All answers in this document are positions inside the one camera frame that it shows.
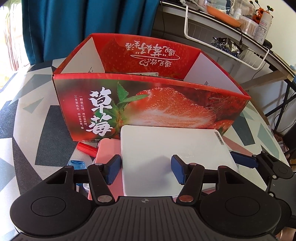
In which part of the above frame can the white box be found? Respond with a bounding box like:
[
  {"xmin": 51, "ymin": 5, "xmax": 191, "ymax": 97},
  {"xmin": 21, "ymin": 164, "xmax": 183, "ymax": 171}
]
[{"xmin": 120, "ymin": 124, "xmax": 239, "ymax": 198}]

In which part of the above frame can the blue clear plastic item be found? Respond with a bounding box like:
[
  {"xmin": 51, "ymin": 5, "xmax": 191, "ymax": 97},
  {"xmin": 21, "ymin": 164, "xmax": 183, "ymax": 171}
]
[{"xmin": 67, "ymin": 160, "xmax": 86, "ymax": 181}]

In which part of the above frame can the red marker pen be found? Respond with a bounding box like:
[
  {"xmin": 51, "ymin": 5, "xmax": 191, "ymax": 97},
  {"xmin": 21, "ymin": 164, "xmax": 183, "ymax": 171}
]
[{"xmin": 76, "ymin": 142, "xmax": 98, "ymax": 158}]

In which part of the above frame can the pink flat box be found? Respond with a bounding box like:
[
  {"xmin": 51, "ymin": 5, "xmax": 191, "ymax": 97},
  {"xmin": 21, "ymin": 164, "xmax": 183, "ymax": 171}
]
[{"xmin": 95, "ymin": 138, "xmax": 123, "ymax": 201}]

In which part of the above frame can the red strawberry cardboard box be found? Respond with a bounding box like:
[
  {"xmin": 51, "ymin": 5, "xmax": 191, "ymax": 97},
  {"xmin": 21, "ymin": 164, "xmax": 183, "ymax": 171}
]
[{"xmin": 52, "ymin": 33, "xmax": 250, "ymax": 142}]

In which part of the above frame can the grey desk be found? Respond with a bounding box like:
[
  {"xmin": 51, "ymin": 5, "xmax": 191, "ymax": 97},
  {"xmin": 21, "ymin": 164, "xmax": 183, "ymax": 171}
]
[{"xmin": 151, "ymin": 0, "xmax": 296, "ymax": 140}]

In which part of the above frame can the blue silver snack bag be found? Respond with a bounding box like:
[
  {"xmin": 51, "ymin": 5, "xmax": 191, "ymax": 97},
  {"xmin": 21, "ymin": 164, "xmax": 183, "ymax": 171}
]
[{"xmin": 211, "ymin": 37, "xmax": 242, "ymax": 57}]

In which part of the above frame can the white spray bottle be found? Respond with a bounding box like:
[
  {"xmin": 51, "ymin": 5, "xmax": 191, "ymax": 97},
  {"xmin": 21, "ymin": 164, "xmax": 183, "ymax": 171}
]
[{"xmin": 254, "ymin": 11, "xmax": 273, "ymax": 44}]

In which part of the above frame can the cotton swab container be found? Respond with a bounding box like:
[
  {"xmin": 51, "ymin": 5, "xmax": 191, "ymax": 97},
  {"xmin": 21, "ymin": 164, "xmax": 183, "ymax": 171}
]
[{"xmin": 238, "ymin": 16, "xmax": 258, "ymax": 38}]

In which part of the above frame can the orange plate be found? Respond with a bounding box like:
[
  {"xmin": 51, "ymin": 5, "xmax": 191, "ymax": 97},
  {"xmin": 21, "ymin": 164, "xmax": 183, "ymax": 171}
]
[{"xmin": 206, "ymin": 6, "xmax": 241, "ymax": 28}]

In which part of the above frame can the blue curtain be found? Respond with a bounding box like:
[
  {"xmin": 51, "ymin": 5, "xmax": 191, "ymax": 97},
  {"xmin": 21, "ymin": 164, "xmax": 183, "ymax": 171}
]
[{"xmin": 21, "ymin": 0, "xmax": 159, "ymax": 65}]

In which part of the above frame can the white wire basket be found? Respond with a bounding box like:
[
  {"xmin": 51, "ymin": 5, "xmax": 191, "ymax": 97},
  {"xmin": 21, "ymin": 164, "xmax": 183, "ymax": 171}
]
[{"xmin": 184, "ymin": 5, "xmax": 270, "ymax": 70}]

